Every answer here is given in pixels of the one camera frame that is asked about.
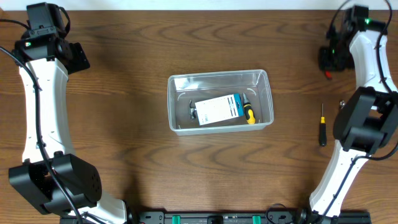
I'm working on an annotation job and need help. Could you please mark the red handled pliers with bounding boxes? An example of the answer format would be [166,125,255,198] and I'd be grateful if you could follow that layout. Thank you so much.
[325,71,332,80]

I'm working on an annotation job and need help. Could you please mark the stubby yellow black screwdriver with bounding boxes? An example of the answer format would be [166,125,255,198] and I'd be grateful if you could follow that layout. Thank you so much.
[243,93,256,124]

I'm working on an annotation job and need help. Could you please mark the small claw hammer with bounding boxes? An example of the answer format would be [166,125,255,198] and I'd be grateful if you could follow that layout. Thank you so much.
[189,100,197,119]

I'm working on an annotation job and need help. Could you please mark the blue white cardboard box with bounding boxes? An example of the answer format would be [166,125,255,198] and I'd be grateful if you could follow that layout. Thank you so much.
[195,93,244,126]

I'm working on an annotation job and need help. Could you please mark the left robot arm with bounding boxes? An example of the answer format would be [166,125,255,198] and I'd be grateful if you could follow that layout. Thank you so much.
[9,25,131,223]

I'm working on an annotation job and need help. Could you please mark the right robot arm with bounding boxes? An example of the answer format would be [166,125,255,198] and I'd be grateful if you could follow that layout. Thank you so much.
[297,16,397,223]

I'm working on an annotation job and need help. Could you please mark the clear plastic container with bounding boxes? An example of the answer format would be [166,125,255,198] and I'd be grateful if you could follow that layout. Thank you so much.
[167,70,274,136]

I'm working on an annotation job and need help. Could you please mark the silver wrench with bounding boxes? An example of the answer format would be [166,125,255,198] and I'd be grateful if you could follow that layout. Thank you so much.
[339,100,346,109]

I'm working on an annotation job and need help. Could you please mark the thin yellow black screwdriver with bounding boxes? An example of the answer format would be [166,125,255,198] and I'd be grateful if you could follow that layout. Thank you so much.
[318,104,327,147]

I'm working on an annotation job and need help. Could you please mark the left black cable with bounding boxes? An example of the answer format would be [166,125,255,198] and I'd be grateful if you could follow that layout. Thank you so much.
[0,18,94,224]

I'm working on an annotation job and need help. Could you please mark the black cable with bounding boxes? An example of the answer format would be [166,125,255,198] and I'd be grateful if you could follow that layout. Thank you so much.
[320,0,398,224]
[0,18,94,224]

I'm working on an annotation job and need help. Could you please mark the right black cable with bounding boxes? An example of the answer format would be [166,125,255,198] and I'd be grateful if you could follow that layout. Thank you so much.
[320,0,398,224]

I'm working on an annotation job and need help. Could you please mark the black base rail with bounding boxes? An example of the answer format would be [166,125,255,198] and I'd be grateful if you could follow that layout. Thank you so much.
[127,209,372,224]

